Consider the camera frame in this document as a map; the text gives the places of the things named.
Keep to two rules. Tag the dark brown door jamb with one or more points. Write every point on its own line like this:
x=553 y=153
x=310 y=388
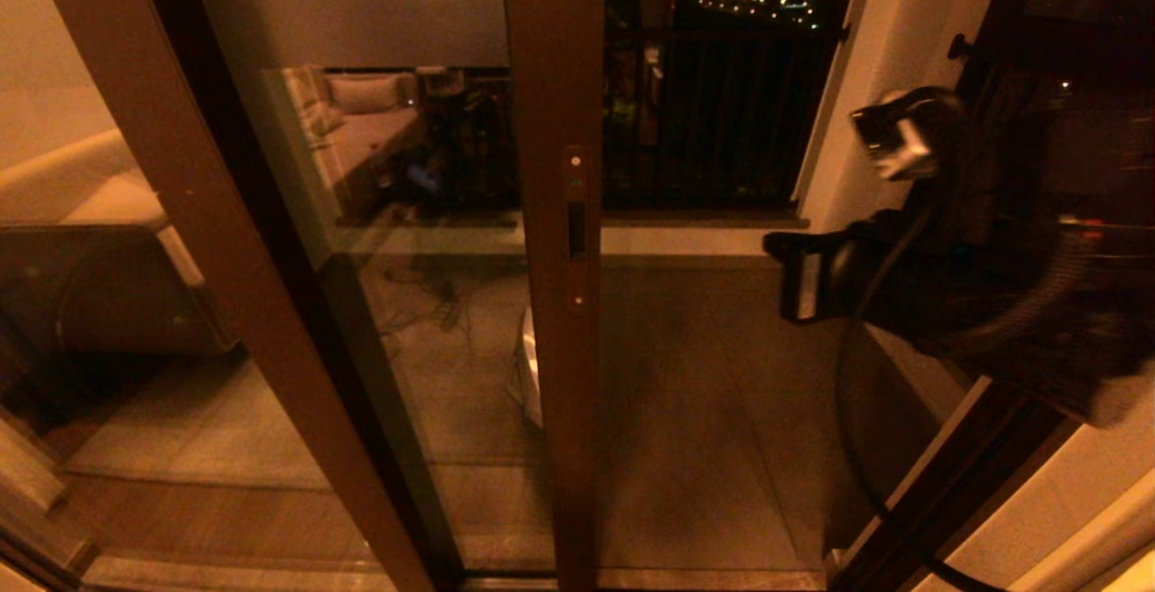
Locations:
x=956 y=502

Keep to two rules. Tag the dark front-load washing machine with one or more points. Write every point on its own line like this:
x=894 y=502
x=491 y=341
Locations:
x=108 y=303

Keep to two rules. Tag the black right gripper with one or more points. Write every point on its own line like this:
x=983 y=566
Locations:
x=898 y=272

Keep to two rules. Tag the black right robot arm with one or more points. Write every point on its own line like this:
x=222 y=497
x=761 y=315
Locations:
x=1038 y=303

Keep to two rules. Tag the brown framed sliding glass door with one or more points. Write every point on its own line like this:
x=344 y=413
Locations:
x=550 y=78

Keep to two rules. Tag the brown framed fixed glass panel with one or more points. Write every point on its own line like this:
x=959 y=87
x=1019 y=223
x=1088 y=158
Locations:
x=230 y=240

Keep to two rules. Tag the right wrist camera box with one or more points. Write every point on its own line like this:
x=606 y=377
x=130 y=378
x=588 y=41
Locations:
x=902 y=145

